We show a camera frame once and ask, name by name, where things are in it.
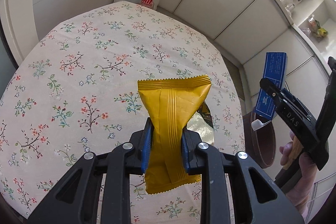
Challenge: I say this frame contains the white kitchen cabinets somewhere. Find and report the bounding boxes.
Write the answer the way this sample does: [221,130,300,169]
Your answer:
[157,0,334,214]

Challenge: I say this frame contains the yellow snack wrapper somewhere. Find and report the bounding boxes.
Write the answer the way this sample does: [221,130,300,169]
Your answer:
[138,75,211,194]

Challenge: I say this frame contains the green yellow snack bag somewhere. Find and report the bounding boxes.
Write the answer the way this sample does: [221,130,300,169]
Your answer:
[307,15,328,38]

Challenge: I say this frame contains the blue carton box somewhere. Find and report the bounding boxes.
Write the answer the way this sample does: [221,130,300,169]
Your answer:
[255,52,288,121]

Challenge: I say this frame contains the gloved right hand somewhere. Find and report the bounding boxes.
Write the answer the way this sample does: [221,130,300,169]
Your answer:
[279,130,330,214]

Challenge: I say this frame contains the floral tablecloth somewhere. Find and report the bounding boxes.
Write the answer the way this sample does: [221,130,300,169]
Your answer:
[1,2,245,218]

